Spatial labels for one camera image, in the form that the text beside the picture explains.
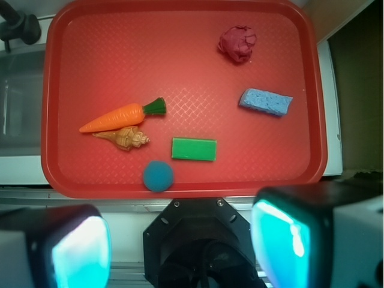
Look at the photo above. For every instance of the blue sponge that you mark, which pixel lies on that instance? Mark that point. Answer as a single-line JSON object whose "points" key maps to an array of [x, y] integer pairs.
{"points": [[265, 101]]}

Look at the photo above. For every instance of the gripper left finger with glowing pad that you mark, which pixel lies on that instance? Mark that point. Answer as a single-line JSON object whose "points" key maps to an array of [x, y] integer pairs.
{"points": [[68, 246]]}

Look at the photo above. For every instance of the green rectangular block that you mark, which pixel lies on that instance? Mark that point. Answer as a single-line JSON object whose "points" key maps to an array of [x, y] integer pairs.
{"points": [[194, 149]]}

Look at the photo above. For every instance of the blue foam ball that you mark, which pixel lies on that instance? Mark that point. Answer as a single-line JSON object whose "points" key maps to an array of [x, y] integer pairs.
{"points": [[158, 176]]}

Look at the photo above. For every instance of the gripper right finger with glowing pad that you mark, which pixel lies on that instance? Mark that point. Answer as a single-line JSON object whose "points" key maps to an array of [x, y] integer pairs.
{"points": [[327, 234]]}

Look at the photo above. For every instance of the crumpled red paper ball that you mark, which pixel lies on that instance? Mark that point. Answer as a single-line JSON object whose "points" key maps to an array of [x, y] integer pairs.
{"points": [[237, 43]]}

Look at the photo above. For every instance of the red plastic tray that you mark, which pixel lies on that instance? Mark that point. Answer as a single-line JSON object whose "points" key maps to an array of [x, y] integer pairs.
{"points": [[102, 55]]}

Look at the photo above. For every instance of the metal sink basin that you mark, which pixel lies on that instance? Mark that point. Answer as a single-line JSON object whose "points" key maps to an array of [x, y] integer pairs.
{"points": [[21, 103]]}

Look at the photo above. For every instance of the tan seashell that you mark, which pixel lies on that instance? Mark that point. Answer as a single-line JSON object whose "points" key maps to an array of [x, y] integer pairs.
{"points": [[125, 138]]}

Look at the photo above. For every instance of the orange toy carrot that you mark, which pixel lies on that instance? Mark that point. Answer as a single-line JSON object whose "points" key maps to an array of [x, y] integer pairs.
{"points": [[129, 115]]}

